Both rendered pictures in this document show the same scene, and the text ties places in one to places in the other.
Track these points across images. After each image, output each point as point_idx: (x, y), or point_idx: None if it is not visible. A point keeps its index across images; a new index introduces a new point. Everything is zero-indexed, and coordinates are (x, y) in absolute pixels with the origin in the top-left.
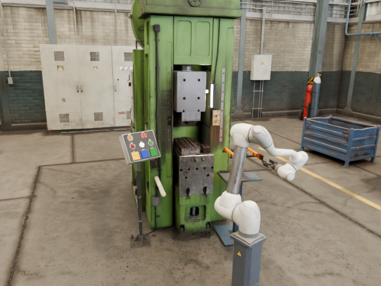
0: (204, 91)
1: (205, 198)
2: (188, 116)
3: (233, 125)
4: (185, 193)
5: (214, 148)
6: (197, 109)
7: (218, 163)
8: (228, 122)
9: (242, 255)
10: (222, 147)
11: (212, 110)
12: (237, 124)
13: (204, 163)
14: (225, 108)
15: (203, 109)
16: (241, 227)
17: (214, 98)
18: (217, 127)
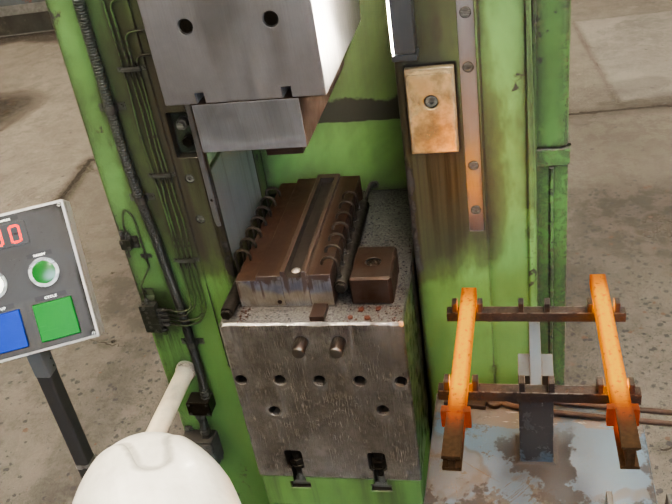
0: None
1: (388, 496)
2: (234, 127)
3: (100, 453)
4: (286, 466)
5: (444, 262)
6: (274, 87)
7: (474, 328)
8: (515, 133)
9: None
10: (491, 259)
11: (405, 74)
12: (98, 477)
13: (353, 358)
14: (493, 50)
15: (311, 82)
16: None
17: (402, 1)
18: (452, 163)
